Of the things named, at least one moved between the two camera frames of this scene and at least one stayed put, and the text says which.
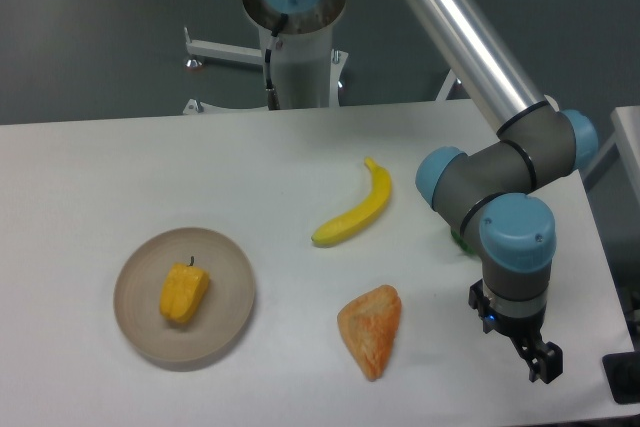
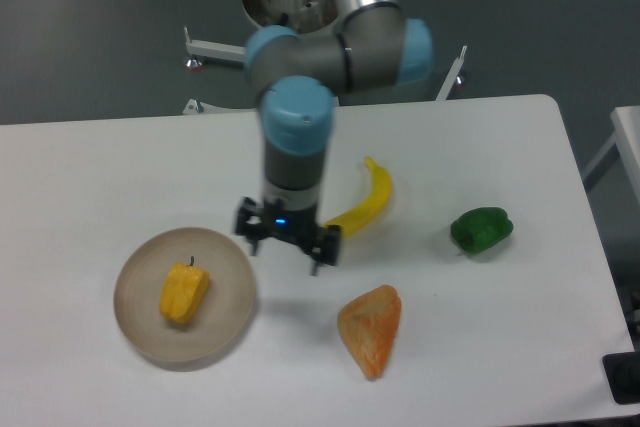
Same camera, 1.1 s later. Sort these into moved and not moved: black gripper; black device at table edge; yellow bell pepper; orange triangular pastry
Moved: black gripper
Not moved: orange triangular pastry; black device at table edge; yellow bell pepper
